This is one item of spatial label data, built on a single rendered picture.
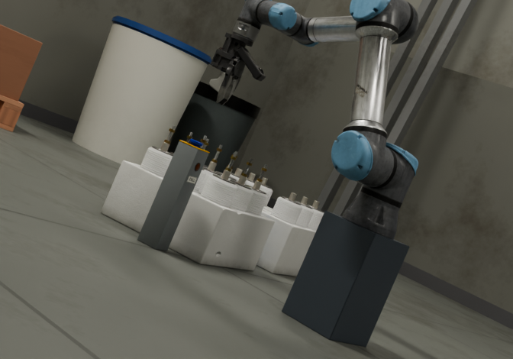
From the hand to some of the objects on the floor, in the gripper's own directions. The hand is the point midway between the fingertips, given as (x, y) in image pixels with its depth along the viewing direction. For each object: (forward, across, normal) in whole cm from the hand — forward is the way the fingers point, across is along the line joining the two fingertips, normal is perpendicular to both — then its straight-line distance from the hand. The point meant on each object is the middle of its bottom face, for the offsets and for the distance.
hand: (223, 100), depth 295 cm
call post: (+47, +18, +4) cm, 51 cm away
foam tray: (+47, -12, 0) cm, 49 cm away
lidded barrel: (+47, -207, -133) cm, 250 cm away
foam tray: (+47, -66, +7) cm, 82 cm away
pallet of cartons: (+46, -68, -190) cm, 207 cm away
